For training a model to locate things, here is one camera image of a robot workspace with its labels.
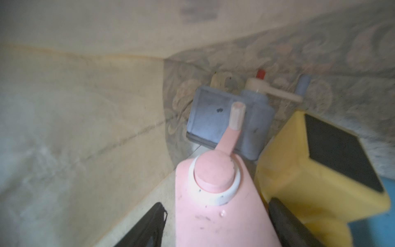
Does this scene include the purple grey pencil sharpener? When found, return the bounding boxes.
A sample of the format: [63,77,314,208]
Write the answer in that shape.
[186,70,311,161]

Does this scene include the small yellow pencil sharpener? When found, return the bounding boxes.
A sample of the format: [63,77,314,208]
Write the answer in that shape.
[254,110,391,247]

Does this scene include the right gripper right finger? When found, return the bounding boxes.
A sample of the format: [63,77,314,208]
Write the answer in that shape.
[268,198,324,247]

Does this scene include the cream tote bag green handles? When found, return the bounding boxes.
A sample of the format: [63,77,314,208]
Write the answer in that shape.
[1,1,395,247]

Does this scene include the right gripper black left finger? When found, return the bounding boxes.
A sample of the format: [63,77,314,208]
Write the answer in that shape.
[115,202,168,247]

